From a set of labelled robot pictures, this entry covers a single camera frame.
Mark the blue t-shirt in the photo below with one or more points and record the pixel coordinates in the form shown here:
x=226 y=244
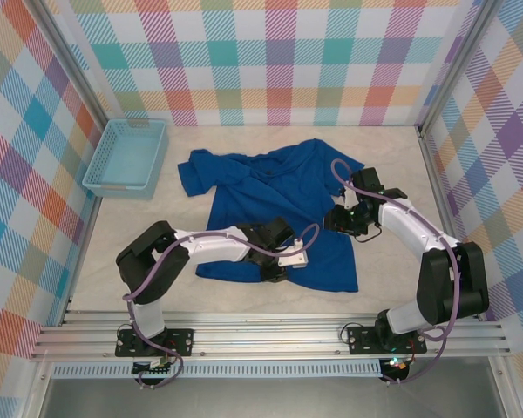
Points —
x=261 y=196

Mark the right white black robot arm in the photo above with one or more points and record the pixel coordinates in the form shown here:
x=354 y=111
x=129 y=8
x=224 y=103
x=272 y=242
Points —
x=409 y=222

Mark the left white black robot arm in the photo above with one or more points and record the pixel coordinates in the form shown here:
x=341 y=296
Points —
x=209 y=249

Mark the light blue plastic basket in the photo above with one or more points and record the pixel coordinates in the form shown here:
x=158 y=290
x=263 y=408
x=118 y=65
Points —
x=126 y=161

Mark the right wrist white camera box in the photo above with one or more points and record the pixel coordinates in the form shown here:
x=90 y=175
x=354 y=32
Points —
x=348 y=200

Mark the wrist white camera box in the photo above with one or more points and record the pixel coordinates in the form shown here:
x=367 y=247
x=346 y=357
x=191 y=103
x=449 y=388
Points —
x=348 y=200
x=294 y=259

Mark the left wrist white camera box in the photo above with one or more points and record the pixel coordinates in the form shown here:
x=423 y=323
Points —
x=294 y=259

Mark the aluminium side rail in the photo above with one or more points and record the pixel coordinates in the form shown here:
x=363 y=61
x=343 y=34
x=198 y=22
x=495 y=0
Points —
x=438 y=183
x=82 y=248

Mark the aluminium mounting rail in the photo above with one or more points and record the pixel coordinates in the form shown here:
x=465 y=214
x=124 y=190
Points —
x=266 y=339

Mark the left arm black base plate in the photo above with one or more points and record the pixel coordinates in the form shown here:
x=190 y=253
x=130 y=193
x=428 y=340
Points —
x=181 y=341

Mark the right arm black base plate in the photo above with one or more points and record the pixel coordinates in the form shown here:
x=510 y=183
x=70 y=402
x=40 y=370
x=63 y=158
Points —
x=362 y=341

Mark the aluminium frame post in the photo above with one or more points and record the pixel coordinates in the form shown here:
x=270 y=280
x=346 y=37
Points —
x=457 y=65
x=74 y=65

